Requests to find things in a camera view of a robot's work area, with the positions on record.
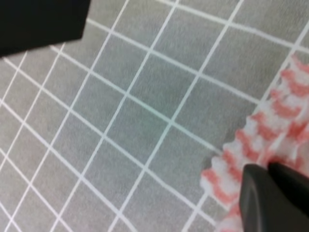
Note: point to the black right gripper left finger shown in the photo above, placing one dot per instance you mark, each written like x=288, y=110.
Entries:
x=259, y=201

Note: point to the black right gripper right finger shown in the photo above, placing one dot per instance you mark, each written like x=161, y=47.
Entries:
x=294, y=210

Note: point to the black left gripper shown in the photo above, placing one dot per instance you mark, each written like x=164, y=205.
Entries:
x=29, y=24

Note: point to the pink wavy striped towel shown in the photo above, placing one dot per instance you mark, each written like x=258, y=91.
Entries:
x=277, y=131

